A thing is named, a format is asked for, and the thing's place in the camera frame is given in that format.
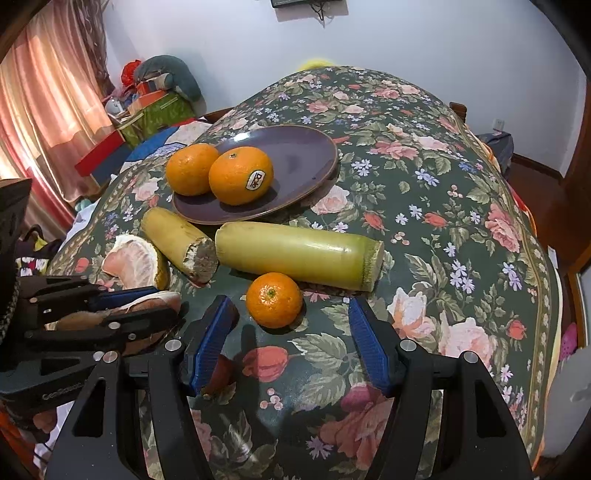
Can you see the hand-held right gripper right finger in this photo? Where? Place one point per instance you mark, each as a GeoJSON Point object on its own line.
{"type": "Point", "coordinates": [369, 346]}

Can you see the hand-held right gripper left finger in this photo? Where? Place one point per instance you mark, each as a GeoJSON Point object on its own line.
{"type": "Point", "coordinates": [210, 346]}

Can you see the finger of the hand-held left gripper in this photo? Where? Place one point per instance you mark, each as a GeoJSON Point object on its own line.
{"type": "Point", "coordinates": [120, 297]}
{"type": "Point", "coordinates": [138, 325]}

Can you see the peeled citrus segment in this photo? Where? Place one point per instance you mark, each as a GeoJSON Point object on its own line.
{"type": "Point", "coordinates": [157, 302]}

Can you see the peeled citrus piece with rind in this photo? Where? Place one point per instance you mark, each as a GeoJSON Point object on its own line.
{"type": "Point", "coordinates": [134, 263]}

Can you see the small orange mandarin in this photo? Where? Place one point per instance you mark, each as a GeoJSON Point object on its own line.
{"type": "Point", "coordinates": [274, 300]}

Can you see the long green sugarcane piece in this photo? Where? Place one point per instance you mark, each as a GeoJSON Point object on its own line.
{"type": "Point", "coordinates": [295, 251]}

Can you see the purple ceramic plate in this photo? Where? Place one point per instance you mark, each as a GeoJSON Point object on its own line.
{"type": "Point", "coordinates": [300, 157]}

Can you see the short yellow sugarcane piece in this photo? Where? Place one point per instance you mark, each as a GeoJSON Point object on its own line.
{"type": "Point", "coordinates": [171, 235]}

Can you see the floral tablecloth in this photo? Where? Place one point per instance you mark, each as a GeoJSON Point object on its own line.
{"type": "Point", "coordinates": [415, 258]}

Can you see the large plain orange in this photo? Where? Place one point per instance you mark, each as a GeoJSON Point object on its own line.
{"type": "Point", "coordinates": [187, 168]}

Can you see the flat red box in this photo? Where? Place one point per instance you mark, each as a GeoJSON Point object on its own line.
{"type": "Point", "coordinates": [104, 152]}

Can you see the blue patchwork quilt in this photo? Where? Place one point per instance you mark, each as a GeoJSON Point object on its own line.
{"type": "Point", "coordinates": [152, 150]}

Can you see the large orange with sticker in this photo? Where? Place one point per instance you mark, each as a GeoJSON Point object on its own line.
{"type": "Point", "coordinates": [231, 177]}

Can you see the green patterned box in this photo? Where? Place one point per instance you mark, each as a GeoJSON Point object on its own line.
{"type": "Point", "coordinates": [161, 115]}

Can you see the orange box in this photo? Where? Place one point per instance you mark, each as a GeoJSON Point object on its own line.
{"type": "Point", "coordinates": [147, 99]}

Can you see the pink curtain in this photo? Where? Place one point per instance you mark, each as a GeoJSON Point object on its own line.
{"type": "Point", "coordinates": [46, 92]}

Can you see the dark bag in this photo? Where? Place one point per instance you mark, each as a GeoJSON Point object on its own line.
{"type": "Point", "coordinates": [496, 150]}

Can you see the wooden chair back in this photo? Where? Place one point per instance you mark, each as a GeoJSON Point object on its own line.
{"type": "Point", "coordinates": [459, 113]}

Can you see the yellow object behind table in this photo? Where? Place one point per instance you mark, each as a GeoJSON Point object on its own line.
{"type": "Point", "coordinates": [316, 64]}

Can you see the black wall device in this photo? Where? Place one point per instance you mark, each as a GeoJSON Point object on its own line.
{"type": "Point", "coordinates": [293, 2]}

